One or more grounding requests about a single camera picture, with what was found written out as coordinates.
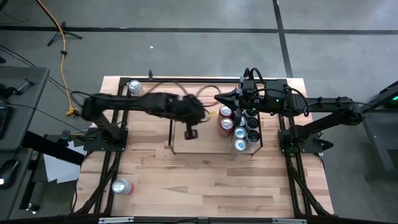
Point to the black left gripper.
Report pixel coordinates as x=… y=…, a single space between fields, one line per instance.
x=178 y=107

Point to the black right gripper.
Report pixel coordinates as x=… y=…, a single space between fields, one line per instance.
x=256 y=96

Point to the red beverage can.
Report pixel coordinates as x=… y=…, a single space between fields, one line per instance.
x=227 y=123
x=225 y=111

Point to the white Celsius can black lid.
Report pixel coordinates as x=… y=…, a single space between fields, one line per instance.
x=253 y=135
x=252 y=113
x=252 y=122

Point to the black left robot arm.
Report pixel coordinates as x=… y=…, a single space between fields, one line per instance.
x=130 y=104

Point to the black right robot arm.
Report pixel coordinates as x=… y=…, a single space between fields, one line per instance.
x=326 y=104

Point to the small black table clamp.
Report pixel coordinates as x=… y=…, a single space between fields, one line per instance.
x=151 y=75

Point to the white and red can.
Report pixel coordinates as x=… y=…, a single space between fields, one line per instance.
x=134 y=85

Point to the pink red can silver lid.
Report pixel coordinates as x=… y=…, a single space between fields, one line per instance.
x=120 y=186

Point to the white paper sheets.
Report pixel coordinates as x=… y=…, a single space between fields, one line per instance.
x=59 y=168

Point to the black metal cart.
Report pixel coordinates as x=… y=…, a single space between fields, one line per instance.
x=377 y=146

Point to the black tripod stand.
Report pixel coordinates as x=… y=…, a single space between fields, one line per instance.
x=63 y=31

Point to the grey side desk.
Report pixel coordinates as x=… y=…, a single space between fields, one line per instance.
x=28 y=102

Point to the black desk clamp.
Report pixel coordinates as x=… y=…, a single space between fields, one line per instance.
x=12 y=91

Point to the black keyboard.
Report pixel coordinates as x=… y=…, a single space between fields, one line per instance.
x=4 y=121

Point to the black computer mouse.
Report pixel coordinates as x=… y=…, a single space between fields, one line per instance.
x=8 y=171

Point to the clear tray with dark frame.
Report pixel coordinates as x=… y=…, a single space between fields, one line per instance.
x=211 y=143

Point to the black aluminium rig frame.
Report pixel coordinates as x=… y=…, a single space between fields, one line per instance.
x=217 y=80

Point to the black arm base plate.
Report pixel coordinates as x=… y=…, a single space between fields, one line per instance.
x=312 y=135
x=93 y=144

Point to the silver metal bracket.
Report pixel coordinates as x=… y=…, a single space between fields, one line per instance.
x=115 y=220
x=289 y=221

